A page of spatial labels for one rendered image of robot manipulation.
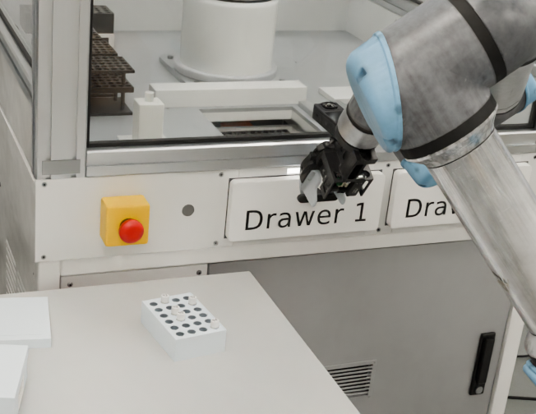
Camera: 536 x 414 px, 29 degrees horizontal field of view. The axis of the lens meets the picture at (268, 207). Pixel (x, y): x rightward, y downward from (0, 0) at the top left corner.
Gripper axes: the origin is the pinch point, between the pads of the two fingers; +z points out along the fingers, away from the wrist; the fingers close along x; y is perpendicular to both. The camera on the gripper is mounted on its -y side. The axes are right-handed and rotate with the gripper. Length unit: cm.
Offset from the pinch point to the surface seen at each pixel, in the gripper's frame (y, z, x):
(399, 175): -1.5, -0.2, 17.3
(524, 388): 8, 106, 102
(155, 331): 22.6, 1.1, -32.6
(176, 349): 27.7, -3.3, -31.5
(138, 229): 5.3, 0.1, -32.1
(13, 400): 35, -12, -57
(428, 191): 0.6, 2.8, 23.9
